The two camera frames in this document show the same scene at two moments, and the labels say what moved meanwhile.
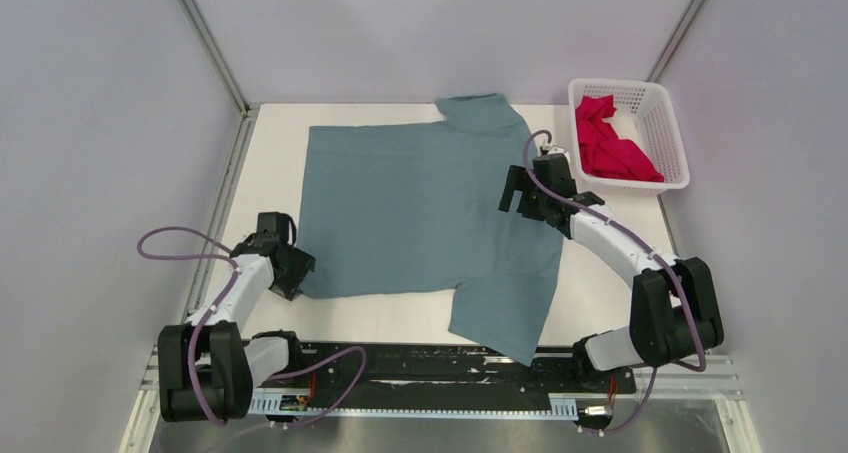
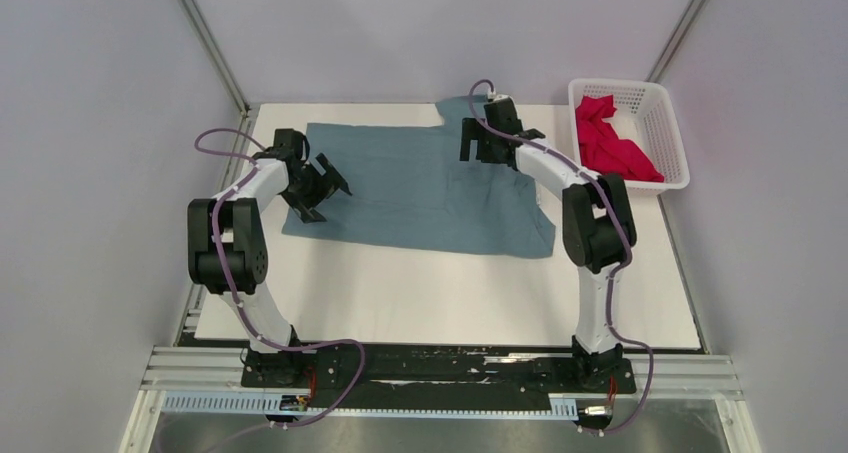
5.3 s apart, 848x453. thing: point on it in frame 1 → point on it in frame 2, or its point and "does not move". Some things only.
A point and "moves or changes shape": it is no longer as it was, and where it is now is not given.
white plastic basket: x=624 y=137 does not move
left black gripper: x=303 y=263 → x=303 y=205
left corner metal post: x=195 y=17 does not move
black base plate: x=398 y=369 does not move
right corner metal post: x=684 y=26 does not move
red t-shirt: x=602 y=152 does not move
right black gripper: x=519 y=179 → x=473 y=129
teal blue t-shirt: x=412 y=208 moves or changes shape
